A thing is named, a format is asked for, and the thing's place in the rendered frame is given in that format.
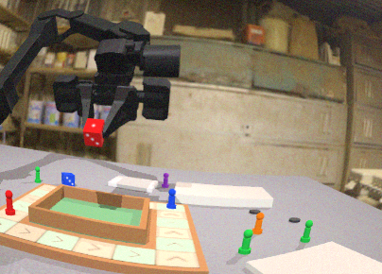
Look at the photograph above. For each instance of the blue die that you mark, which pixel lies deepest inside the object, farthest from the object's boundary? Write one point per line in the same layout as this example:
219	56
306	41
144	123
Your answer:
68	179

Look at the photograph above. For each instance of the red pawn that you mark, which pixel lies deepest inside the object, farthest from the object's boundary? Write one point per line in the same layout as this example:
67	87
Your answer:
9	210

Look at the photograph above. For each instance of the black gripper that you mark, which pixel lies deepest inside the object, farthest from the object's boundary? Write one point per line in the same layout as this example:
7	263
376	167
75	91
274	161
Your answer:
112	90

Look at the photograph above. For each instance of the green pawn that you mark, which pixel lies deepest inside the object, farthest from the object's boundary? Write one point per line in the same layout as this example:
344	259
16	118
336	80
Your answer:
245	249
37	180
306	238

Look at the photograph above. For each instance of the orange pawn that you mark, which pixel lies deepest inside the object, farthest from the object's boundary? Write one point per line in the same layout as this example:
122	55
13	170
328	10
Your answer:
257	228

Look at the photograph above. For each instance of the purple game pawn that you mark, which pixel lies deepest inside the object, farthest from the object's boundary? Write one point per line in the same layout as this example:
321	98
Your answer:
165	185

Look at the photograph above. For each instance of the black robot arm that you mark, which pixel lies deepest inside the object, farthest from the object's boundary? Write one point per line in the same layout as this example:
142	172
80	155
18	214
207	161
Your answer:
122	46

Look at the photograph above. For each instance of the blue pawn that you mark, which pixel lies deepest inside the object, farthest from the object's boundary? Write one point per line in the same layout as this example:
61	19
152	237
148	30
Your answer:
171	199

